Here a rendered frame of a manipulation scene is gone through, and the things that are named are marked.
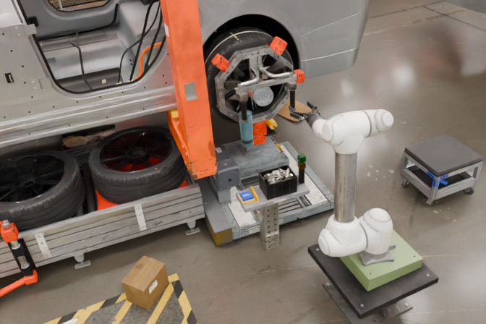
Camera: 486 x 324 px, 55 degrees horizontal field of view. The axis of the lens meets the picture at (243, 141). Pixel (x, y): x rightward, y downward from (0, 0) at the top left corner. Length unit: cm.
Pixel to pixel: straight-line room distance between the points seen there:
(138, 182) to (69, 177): 46
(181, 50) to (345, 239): 127
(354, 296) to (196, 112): 130
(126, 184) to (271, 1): 151
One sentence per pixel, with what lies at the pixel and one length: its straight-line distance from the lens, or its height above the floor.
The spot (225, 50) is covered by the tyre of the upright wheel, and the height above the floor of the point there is 113.
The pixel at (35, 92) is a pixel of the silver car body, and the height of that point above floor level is 107.
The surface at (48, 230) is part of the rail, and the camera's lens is 309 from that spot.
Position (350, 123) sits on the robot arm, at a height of 121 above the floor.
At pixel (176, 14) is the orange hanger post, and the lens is 243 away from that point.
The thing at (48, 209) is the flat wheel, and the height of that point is 43.
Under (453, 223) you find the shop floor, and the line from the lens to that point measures 352.
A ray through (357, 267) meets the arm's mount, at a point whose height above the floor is 38.
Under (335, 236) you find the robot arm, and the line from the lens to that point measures 238.
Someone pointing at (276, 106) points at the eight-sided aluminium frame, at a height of 67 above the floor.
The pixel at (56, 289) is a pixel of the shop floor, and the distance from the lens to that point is 327.
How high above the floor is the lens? 233
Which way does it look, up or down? 34 degrees down
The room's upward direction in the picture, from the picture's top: 4 degrees counter-clockwise
